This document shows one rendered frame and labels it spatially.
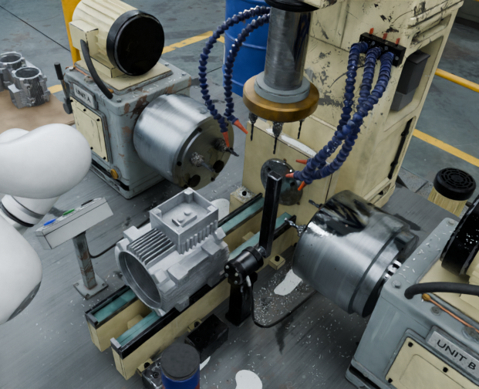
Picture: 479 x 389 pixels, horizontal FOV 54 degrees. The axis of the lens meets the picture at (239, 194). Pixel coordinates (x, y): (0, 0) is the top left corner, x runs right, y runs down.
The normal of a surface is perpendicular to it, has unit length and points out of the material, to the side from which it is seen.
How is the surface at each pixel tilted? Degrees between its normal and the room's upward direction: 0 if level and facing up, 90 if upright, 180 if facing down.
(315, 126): 90
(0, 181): 107
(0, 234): 47
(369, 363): 90
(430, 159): 0
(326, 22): 90
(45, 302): 0
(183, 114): 13
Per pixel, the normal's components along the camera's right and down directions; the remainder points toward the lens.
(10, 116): 0.06, -0.74
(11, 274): 0.75, -0.11
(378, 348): -0.69, 0.45
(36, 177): 0.58, 0.53
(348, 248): -0.39, -0.29
